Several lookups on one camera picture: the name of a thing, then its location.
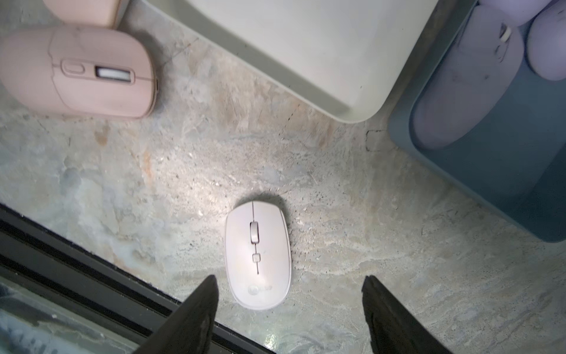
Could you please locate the cream storage tray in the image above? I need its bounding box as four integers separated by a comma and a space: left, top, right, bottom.
151, 1, 436, 123

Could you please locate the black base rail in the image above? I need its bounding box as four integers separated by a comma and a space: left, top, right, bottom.
1, 206, 269, 353

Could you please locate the blue storage tray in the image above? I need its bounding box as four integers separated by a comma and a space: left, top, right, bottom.
389, 1, 565, 243

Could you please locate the white mouse with logo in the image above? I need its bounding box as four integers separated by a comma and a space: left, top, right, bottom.
224, 201, 292, 311

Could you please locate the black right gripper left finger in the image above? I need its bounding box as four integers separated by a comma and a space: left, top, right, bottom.
134, 275, 219, 354

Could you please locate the pink mouse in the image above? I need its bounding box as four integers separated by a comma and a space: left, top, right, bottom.
1, 25, 158, 119

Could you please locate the purple mouse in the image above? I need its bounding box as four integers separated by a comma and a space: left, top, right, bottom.
478, 0, 551, 26
412, 5, 525, 150
527, 0, 565, 81

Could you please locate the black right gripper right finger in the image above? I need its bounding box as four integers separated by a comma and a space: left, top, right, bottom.
362, 275, 450, 353

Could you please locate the peach flat mouse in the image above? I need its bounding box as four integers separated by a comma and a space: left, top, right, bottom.
44, 0, 130, 29

